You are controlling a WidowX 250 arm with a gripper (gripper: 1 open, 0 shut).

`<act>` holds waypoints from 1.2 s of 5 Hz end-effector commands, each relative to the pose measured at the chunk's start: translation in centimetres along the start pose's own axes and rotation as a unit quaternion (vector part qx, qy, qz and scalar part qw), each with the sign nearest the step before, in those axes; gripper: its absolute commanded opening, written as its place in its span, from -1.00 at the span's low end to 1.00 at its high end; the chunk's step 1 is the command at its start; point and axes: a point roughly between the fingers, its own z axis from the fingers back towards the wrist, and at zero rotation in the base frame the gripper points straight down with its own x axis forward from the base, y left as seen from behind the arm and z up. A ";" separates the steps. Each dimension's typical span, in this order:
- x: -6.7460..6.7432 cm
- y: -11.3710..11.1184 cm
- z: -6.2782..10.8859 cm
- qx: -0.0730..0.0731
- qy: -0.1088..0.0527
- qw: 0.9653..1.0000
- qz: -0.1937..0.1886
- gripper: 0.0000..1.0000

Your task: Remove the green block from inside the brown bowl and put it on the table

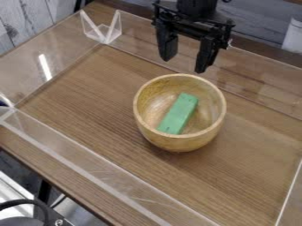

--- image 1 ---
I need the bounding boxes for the clear acrylic corner bracket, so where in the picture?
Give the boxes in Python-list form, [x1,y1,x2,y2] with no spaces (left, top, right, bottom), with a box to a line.
[79,10,122,45]

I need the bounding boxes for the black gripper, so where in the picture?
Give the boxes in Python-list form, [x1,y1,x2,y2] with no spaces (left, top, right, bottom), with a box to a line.
[153,0,235,73]

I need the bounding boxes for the black table leg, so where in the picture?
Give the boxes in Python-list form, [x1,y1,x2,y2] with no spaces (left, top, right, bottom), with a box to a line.
[38,180,52,203]

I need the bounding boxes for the clear acrylic front barrier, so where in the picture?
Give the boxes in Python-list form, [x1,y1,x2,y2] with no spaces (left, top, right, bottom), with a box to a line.
[0,94,221,226]

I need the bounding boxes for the black cable loop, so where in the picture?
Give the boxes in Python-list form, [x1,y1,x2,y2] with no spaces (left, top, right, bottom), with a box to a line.
[0,199,64,226]

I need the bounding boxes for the brown wooden bowl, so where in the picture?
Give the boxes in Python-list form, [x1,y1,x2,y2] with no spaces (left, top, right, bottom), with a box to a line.
[134,73,227,153]

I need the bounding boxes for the green rectangular block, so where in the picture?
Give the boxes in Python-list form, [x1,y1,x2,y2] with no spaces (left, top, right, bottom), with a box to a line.
[157,93,198,135]

